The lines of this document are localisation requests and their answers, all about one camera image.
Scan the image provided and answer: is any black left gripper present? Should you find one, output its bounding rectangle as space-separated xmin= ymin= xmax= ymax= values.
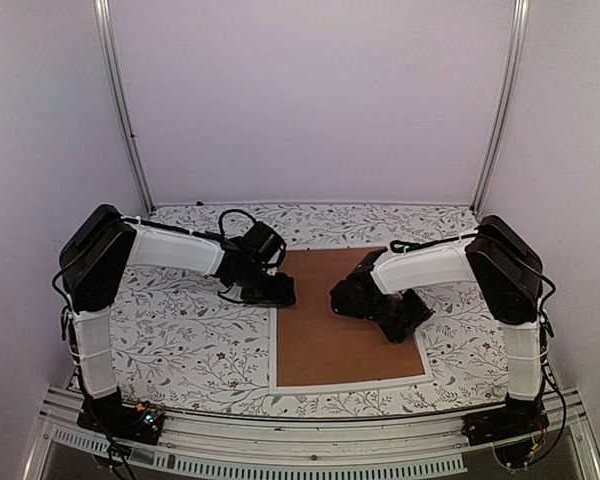
xmin=235 ymin=263 xmax=297 ymax=308

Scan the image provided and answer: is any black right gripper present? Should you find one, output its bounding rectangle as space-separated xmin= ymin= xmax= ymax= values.
xmin=358 ymin=291 xmax=429 ymax=345

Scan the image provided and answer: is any brown cardboard backing board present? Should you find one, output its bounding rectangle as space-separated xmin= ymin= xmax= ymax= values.
xmin=275 ymin=246 xmax=429 ymax=388

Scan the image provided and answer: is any white picture frame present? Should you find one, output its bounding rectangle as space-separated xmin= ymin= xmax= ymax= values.
xmin=267 ymin=243 xmax=435 ymax=396

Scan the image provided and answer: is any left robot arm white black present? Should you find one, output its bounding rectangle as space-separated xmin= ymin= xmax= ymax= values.
xmin=52 ymin=204 xmax=296 ymax=434

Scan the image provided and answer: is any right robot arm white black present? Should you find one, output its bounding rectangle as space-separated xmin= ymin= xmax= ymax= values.
xmin=331 ymin=215 xmax=554 ymax=441

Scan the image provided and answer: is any floral patterned table cover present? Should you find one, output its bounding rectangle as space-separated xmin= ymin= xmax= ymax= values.
xmin=111 ymin=204 xmax=508 ymax=418

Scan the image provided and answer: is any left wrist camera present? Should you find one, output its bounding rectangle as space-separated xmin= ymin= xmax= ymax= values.
xmin=243 ymin=221 xmax=287 ymax=267

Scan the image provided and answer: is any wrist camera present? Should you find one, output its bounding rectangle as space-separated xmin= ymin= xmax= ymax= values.
xmin=330 ymin=273 xmax=383 ymax=319
xmin=243 ymin=221 xmax=287 ymax=267

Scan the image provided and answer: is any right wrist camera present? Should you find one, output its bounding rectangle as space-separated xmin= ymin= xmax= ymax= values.
xmin=330 ymin=273 xmax=383 ymax=319

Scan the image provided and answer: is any aluminium front rail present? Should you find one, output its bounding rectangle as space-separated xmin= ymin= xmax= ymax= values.
xmin=39 ymin=389 xmax=600 ymax=480

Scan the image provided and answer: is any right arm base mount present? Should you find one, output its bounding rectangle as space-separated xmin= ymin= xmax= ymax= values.
xmin=461 ymin=390 xmax=568 ymax=471

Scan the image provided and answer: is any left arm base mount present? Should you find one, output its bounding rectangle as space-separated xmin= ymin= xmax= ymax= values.
xmin=77 ymin=370 xmax=164 ymax=445

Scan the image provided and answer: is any left aluminium corner post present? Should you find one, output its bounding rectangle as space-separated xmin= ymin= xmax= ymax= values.
xmin=93 ymin=0 xmax=155 ymax=213

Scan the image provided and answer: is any aluminium corner post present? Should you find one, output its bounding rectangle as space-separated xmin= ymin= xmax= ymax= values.
xmin=470 ymin=0 xmax=531 ymax=215
xmin=93 ymin=0 xmax=155 ymax=213

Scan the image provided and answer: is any right aluminium corner post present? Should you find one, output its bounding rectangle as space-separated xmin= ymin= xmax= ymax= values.
xmin=470 ymin=0 xmax=531 ymax=215

